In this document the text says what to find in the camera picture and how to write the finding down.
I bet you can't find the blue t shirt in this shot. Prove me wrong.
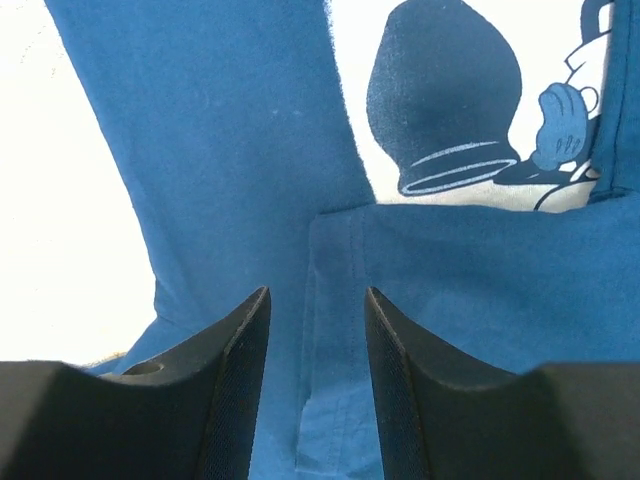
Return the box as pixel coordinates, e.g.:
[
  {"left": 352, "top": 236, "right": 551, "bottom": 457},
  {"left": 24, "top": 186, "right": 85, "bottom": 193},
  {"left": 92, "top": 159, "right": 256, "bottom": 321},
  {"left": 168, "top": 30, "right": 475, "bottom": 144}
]
[{"left": 47, "top": 1, "right": 639, "bottom": 479}]

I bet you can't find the floral table cloth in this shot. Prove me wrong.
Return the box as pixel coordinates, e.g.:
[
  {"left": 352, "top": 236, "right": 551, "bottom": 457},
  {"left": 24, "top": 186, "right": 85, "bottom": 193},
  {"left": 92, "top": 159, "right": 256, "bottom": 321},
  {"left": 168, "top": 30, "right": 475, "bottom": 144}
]
[{"left": 1, "top": 1, "right": 154, "bottom": 366}]

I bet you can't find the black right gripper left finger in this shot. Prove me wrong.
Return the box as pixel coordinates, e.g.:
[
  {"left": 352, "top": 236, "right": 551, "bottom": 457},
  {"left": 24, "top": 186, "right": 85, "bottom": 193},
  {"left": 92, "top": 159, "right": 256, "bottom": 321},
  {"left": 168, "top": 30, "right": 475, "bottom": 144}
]
[{"left": 1, "top": 287, "right": 271, "bottom": 479}]

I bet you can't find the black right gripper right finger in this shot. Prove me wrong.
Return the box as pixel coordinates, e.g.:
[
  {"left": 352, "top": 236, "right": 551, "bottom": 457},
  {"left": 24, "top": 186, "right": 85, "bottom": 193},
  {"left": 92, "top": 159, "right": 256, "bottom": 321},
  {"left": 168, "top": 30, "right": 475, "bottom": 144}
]
[{"left": 365, "top": 288, "right": 639, "bottom": 479}]

